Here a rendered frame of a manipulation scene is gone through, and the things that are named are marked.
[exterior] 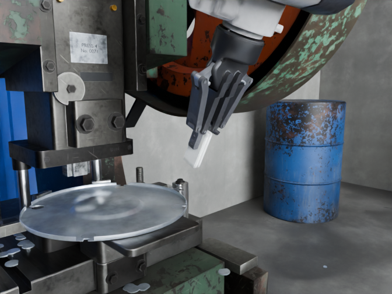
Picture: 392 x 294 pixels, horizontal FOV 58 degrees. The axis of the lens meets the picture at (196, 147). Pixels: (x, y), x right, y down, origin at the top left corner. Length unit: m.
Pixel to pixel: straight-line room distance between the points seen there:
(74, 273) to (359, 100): 3.50
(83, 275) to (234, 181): 2.41
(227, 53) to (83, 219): 0.35
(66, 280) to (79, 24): 0.43
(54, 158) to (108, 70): 0.19
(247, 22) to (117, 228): 0.36
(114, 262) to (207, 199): 2.17
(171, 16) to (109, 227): 0.41
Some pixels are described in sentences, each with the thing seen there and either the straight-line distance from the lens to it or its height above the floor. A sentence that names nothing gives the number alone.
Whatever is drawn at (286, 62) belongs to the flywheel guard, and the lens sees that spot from 0.74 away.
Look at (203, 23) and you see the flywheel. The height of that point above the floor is 1.16.
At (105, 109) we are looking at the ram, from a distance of 0.66.
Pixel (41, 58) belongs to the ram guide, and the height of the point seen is 1.04.
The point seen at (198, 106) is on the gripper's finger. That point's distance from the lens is 0.54.
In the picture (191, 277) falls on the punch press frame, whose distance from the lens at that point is 0.71.
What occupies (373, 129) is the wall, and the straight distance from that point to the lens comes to 3.86.
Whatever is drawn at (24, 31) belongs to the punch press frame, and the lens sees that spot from 0.59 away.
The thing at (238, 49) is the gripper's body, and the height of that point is 1.05.
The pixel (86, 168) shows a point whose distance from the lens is 0.76.
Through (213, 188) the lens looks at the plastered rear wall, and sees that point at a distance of 2.81.
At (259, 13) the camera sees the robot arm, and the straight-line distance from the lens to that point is 0.51.
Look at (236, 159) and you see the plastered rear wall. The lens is 2.97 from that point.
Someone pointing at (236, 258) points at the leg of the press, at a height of 0.64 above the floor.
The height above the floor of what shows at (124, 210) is 0.79.
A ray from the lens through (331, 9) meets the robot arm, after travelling 0.47.
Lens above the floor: 1.00
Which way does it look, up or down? 10 degrees down
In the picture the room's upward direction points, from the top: straight up
